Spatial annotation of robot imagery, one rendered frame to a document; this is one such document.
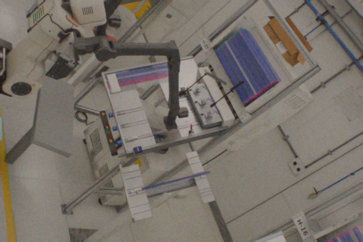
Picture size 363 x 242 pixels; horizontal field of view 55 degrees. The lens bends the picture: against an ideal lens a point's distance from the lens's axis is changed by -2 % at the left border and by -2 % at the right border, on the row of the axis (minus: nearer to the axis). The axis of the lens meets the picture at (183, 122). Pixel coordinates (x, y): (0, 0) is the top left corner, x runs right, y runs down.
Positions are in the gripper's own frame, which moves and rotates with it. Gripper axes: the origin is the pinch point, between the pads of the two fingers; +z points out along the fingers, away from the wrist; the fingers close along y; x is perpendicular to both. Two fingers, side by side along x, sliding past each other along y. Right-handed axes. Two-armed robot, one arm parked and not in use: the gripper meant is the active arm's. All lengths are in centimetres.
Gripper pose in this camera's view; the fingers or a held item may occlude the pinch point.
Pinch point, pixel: (168, 129)
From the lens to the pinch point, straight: 237.7
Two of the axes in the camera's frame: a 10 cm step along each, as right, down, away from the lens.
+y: -3.3, -8.1, 4.8
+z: -1.7, 5.5, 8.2
